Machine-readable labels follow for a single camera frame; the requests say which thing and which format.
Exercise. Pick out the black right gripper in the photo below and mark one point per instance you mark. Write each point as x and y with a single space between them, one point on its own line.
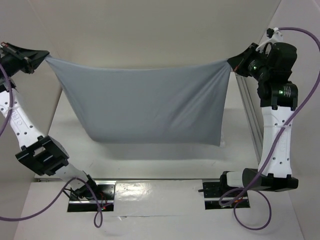
244 62

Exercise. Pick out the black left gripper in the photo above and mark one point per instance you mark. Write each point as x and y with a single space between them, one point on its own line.
32 58

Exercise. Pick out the grey pillowcase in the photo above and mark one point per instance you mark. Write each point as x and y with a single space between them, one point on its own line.
177 105

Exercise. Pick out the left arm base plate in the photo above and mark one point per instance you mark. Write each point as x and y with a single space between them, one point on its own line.
105 195

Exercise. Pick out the white pillow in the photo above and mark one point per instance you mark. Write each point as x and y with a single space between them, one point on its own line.
222 141

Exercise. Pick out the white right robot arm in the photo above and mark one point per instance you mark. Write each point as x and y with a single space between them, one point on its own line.
278 101

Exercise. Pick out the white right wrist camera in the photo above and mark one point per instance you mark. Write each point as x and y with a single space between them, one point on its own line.
274 35

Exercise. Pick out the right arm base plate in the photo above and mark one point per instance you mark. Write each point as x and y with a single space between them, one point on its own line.
212 192

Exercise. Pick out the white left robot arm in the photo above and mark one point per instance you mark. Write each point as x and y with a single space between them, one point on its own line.
40 153

